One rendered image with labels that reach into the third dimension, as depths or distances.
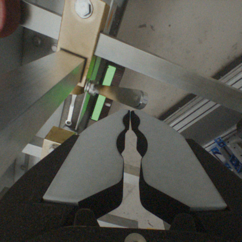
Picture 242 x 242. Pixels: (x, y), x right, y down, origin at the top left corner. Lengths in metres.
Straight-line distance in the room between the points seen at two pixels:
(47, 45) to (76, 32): 0.30
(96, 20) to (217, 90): 0.21
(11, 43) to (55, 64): 0.34
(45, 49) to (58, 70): 0.37
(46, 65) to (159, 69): 0.16
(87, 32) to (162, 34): 0.91
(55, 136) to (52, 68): 0.21
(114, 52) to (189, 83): 0.12
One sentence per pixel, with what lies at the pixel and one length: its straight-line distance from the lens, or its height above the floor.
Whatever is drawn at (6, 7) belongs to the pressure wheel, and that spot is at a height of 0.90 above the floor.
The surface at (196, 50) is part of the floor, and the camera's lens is 1.20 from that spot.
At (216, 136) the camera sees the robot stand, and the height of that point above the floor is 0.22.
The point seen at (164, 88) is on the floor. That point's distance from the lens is 1.21.
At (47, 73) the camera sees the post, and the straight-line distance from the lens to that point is 0.17.
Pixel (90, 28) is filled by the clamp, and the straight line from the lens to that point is 0.25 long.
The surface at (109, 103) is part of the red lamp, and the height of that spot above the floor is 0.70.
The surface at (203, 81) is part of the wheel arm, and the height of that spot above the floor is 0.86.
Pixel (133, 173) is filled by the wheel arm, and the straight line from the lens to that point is 0.41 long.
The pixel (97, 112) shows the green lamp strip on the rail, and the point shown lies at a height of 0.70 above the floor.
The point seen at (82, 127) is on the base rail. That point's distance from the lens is 0.52.
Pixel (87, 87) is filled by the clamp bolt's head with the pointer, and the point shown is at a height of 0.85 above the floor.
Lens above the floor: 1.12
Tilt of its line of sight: 59 degrees down
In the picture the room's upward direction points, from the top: 175 degrees counter-clockwise
